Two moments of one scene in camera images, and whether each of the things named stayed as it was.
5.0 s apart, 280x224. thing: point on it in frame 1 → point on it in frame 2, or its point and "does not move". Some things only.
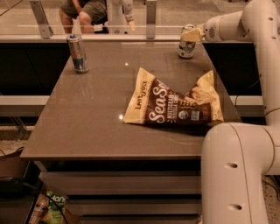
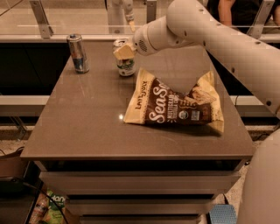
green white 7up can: [186, 49] → [126, 67]
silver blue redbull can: [78, 53] does not move
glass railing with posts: [108, 18] does not move
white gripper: [210, 30] → [142, 44]
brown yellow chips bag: [153, 101] does not move
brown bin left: [11, 164] does not move
